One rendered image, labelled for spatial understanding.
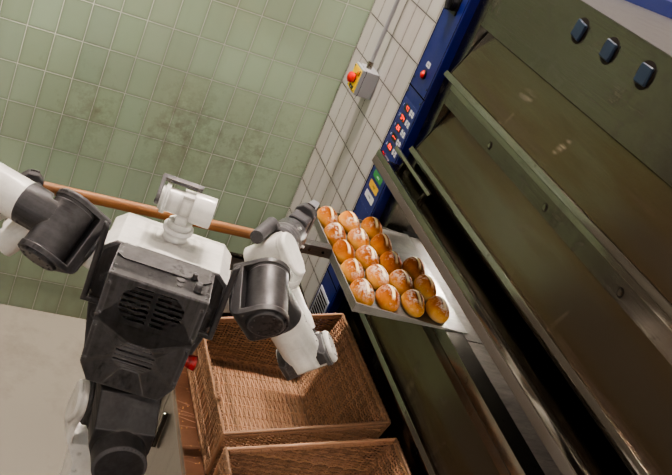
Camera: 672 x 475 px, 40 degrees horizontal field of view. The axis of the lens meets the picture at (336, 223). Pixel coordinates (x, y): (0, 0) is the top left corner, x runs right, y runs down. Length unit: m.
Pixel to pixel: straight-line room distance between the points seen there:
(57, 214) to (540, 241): 1.13
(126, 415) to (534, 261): 1.01
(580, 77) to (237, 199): 1.94
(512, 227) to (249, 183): 1.71
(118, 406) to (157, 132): 1.88
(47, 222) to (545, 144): 1.19
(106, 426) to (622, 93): 1.32
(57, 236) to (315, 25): 1.97
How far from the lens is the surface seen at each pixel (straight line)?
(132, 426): 2.00
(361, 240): 2.72
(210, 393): 2.74
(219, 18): 3.56
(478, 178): 2.58
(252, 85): 3.67
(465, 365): 2.43
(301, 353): 2.05
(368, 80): 3.37
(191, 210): 1.86
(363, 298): 2.43
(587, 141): 2.23
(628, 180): 2.08
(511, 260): 2.31
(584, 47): 2.33
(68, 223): 1.90
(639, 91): 2.11
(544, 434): 1.87
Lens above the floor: 2.29
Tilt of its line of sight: 23 degrees down
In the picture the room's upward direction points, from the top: 24 degrees clockwise
